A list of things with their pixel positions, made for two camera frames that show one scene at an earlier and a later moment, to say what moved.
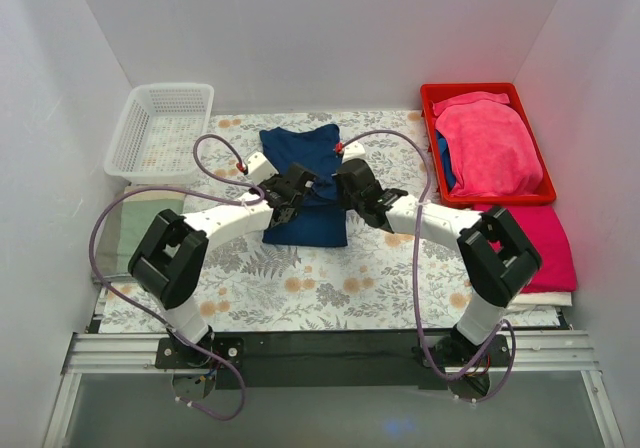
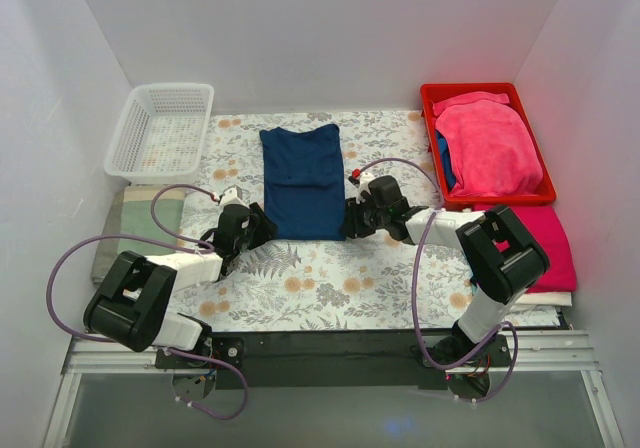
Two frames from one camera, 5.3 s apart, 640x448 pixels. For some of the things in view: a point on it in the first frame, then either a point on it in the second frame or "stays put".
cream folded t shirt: [544, 298] stays put
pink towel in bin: [492, 150] stays put
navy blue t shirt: [321, 215] stays put
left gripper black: [298, 188] -> [255, 226]
